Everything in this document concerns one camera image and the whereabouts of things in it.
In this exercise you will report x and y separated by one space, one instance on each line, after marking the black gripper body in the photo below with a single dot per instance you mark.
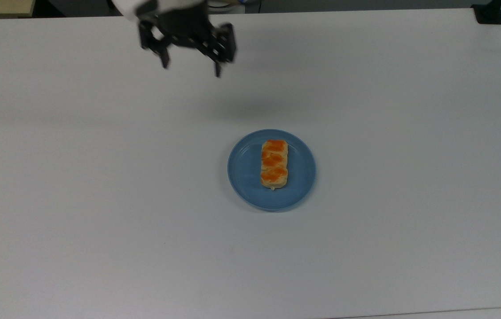
186 29

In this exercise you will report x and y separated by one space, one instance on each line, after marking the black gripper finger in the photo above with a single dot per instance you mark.
164 57
218 68

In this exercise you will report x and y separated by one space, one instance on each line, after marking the orange glazed bread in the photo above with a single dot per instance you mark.
274 164

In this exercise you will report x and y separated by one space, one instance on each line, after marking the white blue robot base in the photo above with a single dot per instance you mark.
228 3

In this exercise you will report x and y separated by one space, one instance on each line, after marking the blue round plate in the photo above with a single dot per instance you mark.
246 173

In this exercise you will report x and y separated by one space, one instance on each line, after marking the black table clamp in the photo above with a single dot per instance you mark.
489 13

